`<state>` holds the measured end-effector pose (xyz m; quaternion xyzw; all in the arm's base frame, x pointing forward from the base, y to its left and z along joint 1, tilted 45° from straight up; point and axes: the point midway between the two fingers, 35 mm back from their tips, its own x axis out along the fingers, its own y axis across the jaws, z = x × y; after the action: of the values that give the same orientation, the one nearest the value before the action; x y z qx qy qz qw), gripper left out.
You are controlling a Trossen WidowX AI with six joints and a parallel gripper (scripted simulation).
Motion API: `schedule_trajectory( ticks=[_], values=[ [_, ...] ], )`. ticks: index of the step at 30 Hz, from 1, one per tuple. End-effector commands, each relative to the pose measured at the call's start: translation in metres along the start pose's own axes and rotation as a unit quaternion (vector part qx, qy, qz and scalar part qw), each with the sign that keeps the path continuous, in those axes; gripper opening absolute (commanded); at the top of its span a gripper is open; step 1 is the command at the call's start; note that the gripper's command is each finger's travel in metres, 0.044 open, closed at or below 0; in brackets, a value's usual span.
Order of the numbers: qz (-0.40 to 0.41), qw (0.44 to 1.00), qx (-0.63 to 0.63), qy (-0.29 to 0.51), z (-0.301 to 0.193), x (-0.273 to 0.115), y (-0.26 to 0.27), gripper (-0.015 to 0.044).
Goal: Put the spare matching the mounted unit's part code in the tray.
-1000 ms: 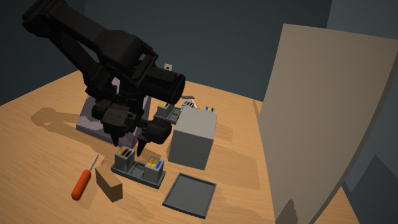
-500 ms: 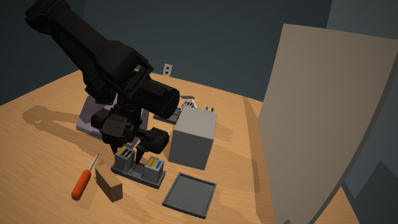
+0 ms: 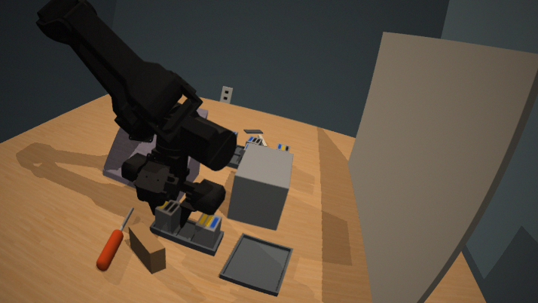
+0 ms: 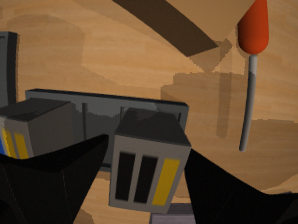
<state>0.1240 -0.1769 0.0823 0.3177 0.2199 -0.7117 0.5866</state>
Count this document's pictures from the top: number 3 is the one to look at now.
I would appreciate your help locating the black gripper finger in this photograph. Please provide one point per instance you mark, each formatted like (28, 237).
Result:
(152, 206)
(186, 211)

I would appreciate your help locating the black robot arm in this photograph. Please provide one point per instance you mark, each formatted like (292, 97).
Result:
(144, 97)

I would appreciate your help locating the red screwdriver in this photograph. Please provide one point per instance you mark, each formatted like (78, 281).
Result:
(112, 246)

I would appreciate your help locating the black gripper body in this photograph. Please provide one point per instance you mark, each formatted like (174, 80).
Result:
(205, 197)

